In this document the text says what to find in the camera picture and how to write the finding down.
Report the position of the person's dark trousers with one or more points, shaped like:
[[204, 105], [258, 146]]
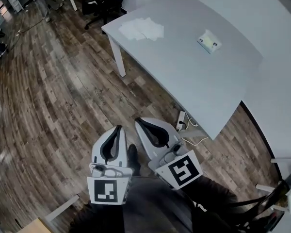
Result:
[[155, 207]]

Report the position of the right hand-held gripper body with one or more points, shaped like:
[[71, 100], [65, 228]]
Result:
[[177, 166]]

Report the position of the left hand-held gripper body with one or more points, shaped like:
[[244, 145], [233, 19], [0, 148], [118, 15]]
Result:
[[109, 173]]

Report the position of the light wooden desk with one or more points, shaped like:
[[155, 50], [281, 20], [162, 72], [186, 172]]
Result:
[[36, 227]]

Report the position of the black office chair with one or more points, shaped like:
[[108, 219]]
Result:
[[99, 1]]

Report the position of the person's black shoe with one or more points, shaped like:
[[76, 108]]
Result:
[[133, 158]]

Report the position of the white drawer cabinet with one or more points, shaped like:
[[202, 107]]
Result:
[[19, 2]]

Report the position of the black metal chair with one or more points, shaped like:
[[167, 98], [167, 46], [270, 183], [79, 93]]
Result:
[[257, 205]]

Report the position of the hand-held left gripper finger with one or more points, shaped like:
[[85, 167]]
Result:
[[122, 149], [99, 147]]

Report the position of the person's left forearm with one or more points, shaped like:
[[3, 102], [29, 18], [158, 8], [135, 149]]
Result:
[[99, 217]]

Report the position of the person's right forearm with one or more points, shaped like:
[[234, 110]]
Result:
[[208, 190]]

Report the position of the pile of white tissues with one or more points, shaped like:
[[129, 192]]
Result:
[[141, 28]]

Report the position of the white power strip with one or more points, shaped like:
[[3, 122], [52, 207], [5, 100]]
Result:
[[181, 120]]

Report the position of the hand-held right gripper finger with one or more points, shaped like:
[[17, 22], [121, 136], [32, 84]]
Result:
[[143, 139], [165, 130]]

